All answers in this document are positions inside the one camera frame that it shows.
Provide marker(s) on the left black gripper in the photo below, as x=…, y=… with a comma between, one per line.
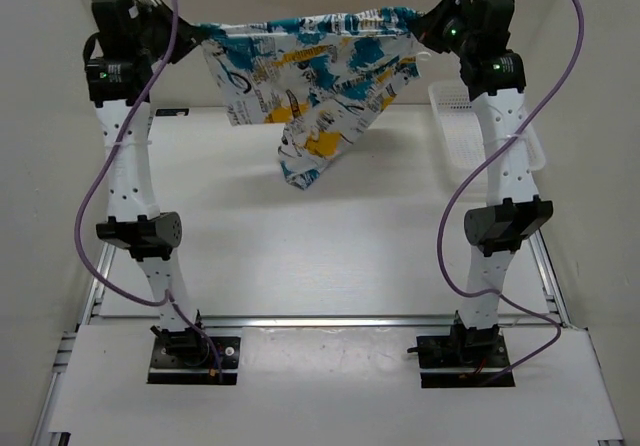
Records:
x=159, y=13

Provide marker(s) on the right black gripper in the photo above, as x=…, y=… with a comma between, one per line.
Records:
x=424, y=26

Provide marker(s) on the white patterned shorts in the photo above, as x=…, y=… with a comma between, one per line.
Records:
x=324, y=78

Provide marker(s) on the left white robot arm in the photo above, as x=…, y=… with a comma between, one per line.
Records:
x=120, y=93

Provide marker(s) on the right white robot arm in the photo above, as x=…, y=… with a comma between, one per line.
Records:
x=513, y=209

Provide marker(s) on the dark label sticker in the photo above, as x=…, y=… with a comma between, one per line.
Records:
x=172, y=112

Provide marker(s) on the aluminium rail frame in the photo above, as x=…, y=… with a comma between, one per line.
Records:
x=327, y=290

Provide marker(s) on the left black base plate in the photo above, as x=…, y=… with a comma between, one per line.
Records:
x=186, y=358

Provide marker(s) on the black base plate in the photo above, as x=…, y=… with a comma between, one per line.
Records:
x=463, y=358
x=186, y=358

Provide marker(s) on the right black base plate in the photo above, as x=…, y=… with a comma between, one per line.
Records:
x=463, y=358

